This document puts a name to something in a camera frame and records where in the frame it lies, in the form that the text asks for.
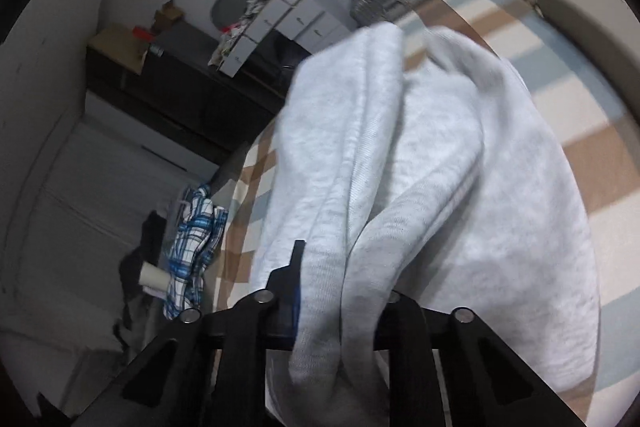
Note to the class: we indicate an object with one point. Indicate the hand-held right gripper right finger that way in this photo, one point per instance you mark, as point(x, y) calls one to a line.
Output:
point(405, 324)

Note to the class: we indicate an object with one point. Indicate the white paper roll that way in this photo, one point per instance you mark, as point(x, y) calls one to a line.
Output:
point(152, 279)

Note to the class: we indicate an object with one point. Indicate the small open cardboard box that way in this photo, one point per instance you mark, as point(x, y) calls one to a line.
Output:
point(167, 15)

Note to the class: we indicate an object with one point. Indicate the black cabinet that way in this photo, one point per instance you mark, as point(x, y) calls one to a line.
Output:
point(190, 97)

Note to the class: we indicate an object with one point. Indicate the large cardboard box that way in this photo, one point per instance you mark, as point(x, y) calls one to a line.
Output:
point(122, 46)

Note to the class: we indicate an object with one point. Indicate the checked bed sheet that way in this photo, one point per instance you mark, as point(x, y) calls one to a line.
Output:
point(555, 107)

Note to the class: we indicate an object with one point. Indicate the white drawer desk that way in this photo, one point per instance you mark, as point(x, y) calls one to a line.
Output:
point(292, 22)

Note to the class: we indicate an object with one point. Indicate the grey sweatshirt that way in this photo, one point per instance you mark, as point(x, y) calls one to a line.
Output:
point(425, 182)

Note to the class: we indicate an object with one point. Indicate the white padded bed frame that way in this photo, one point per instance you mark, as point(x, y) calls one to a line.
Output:
point(575, 9)

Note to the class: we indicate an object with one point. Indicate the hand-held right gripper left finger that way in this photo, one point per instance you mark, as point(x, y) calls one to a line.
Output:
point(291, 279)

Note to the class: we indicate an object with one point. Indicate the blue white plaid shirt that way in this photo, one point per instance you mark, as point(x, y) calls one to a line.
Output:
point(194, 247)

